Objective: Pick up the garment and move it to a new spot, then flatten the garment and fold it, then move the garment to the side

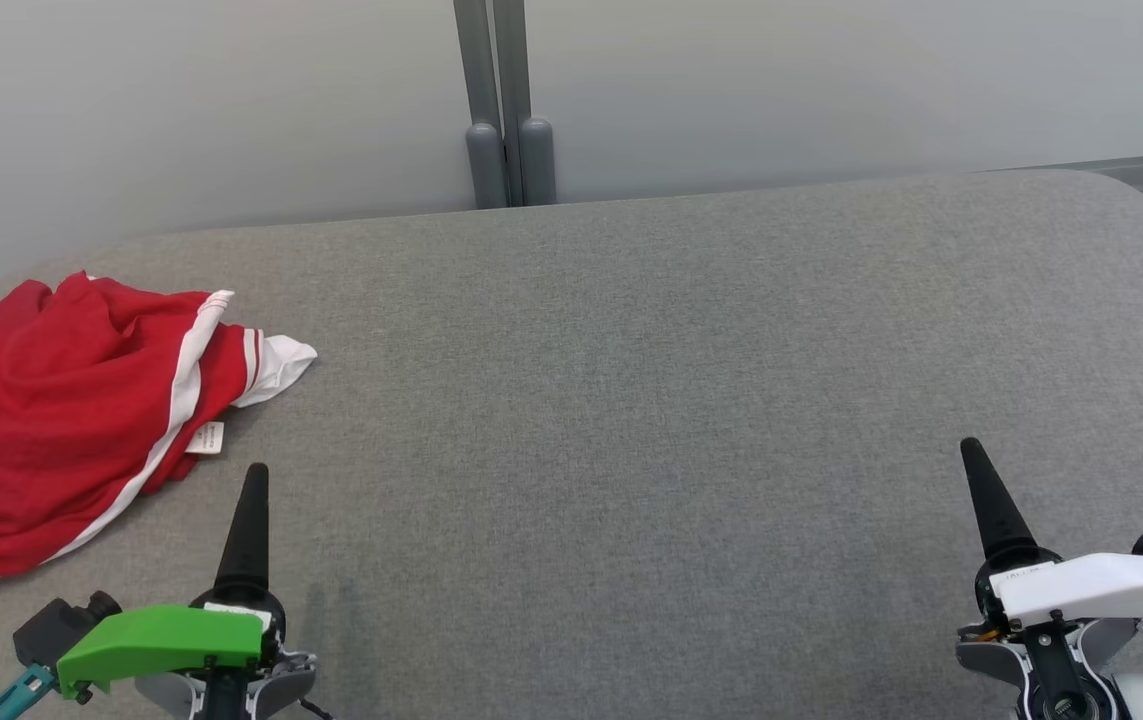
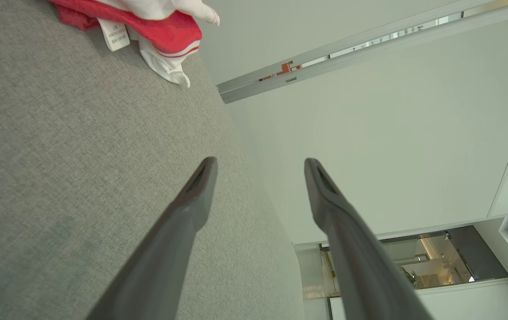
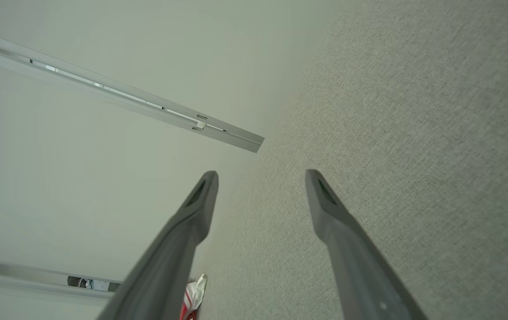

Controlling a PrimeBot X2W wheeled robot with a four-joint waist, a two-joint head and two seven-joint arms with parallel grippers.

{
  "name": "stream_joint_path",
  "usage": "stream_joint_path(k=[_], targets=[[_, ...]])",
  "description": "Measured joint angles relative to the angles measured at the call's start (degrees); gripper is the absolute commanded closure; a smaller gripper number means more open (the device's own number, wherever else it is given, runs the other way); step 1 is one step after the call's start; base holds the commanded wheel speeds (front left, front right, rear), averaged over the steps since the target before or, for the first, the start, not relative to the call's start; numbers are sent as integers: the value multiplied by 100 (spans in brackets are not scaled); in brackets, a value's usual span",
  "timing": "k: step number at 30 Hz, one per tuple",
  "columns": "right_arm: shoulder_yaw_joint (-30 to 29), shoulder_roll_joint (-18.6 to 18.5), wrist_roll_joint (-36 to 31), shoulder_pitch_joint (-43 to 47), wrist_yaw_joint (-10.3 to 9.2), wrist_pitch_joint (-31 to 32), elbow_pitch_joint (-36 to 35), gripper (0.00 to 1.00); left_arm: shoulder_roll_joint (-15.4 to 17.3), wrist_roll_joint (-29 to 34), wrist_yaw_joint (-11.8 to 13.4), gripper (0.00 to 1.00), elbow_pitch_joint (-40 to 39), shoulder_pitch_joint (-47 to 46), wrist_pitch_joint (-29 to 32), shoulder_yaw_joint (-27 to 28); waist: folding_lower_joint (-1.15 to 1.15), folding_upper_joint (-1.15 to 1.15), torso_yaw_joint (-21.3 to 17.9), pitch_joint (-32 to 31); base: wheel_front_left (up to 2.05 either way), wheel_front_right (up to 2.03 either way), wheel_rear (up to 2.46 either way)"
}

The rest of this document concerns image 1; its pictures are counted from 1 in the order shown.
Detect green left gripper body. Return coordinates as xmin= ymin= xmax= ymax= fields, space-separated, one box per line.
xmin=56 ymin=583 xmax=288 ymax=701

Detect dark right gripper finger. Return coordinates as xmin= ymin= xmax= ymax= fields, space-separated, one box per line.
xmin=960 ymin=437 xmax=1038 ymax=562

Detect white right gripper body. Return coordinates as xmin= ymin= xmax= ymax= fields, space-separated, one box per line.
xmin=975 ymin=545 xmax=1143 ymax=632

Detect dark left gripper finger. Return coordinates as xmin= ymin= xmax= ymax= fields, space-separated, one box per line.
xmin=215 ymin=463 xmax=272 ymax=585

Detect red shorts with white stripes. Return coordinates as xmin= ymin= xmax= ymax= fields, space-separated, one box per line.
xmin=0 ymin=270 xmax=237 ymax=583

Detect black cable with teal connector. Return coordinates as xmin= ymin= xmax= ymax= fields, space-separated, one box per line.
xmin=0 ymin=665 xmax=58 ymax=720

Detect grey metal partition post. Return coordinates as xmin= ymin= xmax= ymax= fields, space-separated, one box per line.
xmin=493 ymin=0 xmax=558 ymax=206
xmin=453 ymin=0 xmax=510 ymax=210

